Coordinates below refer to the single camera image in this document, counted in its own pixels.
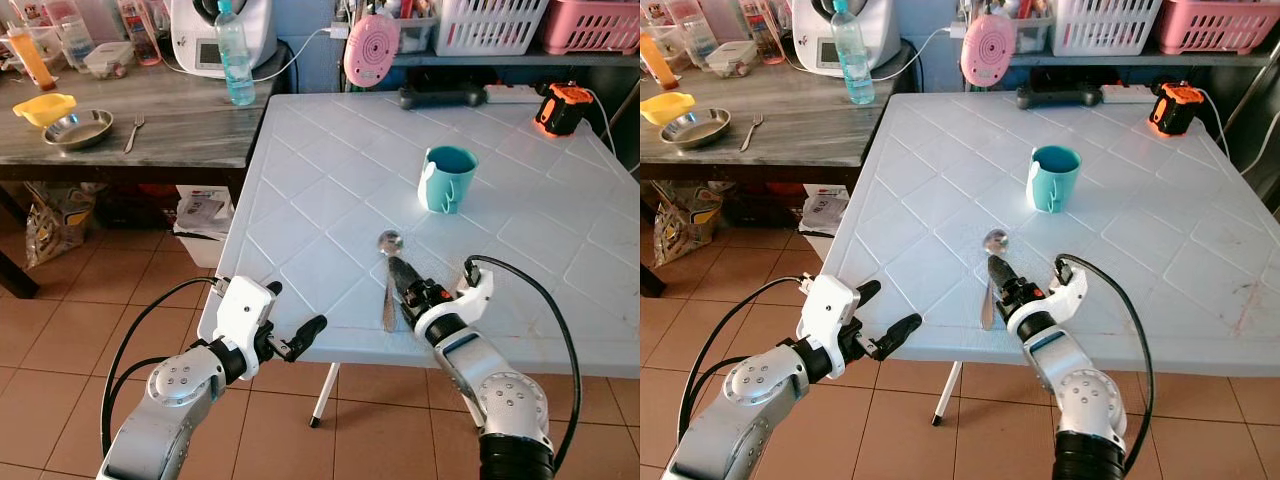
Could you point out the orange sauce bottle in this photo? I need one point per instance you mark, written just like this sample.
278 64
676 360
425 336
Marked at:
32 60
658 62

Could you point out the white plastic folding table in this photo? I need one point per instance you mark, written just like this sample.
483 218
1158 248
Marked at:
940 200
330 200

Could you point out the clear plastic water bottle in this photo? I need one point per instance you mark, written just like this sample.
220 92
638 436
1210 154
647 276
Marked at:
853 65
236 65

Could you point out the printed plastic bag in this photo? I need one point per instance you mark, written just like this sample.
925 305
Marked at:
60 225
688 225

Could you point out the small clear lidded container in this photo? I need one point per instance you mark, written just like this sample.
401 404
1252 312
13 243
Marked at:
110 60
730 60

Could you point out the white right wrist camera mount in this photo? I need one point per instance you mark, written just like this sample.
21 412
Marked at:
475 295
1068 292

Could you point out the white power strip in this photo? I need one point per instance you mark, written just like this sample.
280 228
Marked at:
1127 94

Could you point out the white kitchen machine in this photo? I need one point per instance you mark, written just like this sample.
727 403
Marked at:
812 45
195 45

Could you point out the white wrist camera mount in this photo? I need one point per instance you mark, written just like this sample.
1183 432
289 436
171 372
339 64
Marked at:
1068 292
245 310
828 310
475 295

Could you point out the yellow plastic bowl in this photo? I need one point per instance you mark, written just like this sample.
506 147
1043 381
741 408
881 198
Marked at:
665 108
43 110

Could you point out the metal spoon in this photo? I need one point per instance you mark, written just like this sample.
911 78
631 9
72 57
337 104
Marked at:
389 243
994 241

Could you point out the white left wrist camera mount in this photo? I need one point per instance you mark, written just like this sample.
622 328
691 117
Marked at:
245 310
828 310

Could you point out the metal shelf rack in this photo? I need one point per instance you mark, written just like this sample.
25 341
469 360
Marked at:
1100 61
470 61

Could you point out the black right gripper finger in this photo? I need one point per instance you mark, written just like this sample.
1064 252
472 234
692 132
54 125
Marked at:
1000 276
402 278

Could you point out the clear plastic jar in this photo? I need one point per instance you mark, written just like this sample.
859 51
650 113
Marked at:
690 32
72 35

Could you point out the pink round gadget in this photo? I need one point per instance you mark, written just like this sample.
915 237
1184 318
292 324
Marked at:
988 50
372 50

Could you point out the white plastic basket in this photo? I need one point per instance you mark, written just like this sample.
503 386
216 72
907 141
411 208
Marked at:
1105 28
490 28

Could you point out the stainless steel plate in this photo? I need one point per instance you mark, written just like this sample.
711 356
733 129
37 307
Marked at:
78 130
696 130

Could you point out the bottle with pink liquid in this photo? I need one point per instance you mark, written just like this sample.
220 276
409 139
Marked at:
140 35
762 32

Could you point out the orange and black device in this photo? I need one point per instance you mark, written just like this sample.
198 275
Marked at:
562 110
1176 110

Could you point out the black bar-shaped object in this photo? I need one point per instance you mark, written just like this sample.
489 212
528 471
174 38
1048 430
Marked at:
440 98
1058 98

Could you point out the grey wooden side table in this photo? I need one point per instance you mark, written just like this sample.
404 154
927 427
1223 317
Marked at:
810 130
190 130

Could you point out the metal fork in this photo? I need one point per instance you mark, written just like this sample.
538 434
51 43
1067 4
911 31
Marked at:
134 130
752 130

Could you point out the pink plastic basket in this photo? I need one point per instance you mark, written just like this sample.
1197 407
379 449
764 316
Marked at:
595 28
1215 28

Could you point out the teal mug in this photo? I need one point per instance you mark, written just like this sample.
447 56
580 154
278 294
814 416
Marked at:
448 185
1055 185

